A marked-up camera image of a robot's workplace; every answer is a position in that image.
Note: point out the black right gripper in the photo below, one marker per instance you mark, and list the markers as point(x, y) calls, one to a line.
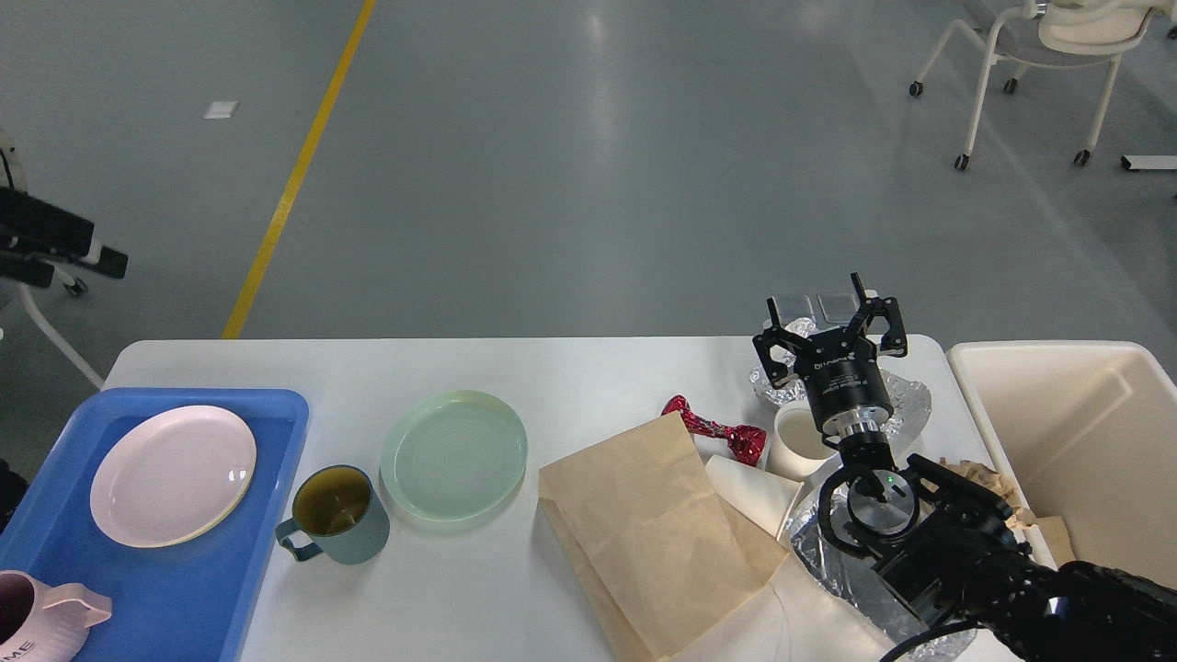
point(841, 372)

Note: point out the green plate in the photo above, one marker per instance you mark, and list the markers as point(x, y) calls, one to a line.
point(454, 456)

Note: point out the teal mug yellow inside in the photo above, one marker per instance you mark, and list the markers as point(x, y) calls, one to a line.
point(337, 512)

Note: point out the pink mug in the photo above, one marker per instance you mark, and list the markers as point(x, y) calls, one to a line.
point(43, 623)

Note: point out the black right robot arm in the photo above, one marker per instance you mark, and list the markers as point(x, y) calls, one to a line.
point(939, 543)

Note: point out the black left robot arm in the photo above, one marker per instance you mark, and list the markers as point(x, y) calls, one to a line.
point(37, 235)

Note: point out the grey floor plate right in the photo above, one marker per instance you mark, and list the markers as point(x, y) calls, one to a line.
point(837, 308)

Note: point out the grey floor plate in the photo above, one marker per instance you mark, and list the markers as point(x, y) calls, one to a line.
point(791, 307)
point(837, 308)

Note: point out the grey floor plate left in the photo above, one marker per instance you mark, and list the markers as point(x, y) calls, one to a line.
point(791, 307)

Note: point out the crumpled aluminium foil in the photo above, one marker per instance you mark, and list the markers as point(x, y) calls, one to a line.
point(912, 404)

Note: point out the white paper cup upright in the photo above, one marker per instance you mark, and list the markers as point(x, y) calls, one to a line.
point(796, 447)

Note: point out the red foil candy wrapper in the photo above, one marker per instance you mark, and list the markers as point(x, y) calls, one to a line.
point(746, 443)

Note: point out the white paper cup lying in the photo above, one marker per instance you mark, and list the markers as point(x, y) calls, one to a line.
point(764, 498)

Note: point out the crumpled brown paper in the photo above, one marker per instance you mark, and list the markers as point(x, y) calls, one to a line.
point(1022, 518)

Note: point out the aluminium foil tray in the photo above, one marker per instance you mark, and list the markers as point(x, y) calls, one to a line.
point(843, 576)

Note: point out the cream plastic bin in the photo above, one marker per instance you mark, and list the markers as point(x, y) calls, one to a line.
point(1087, 430)

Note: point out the brown paper bag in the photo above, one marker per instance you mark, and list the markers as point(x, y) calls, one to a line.
point(661, 557)

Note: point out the white bar on floor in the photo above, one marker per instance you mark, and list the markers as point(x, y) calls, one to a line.
point(1149, 162)

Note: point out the white rolling chair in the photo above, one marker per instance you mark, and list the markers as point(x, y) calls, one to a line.
point(1048, 35)

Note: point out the white floor tag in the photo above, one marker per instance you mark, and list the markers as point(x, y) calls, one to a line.
point(220, 109)

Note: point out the pink plate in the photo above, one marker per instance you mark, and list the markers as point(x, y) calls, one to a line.
point(173, 477)

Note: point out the blue plastic tray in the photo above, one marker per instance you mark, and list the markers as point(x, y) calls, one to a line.
point(187, 602)

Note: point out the white chair left edge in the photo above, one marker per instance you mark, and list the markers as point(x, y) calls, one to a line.
point(15, 178)

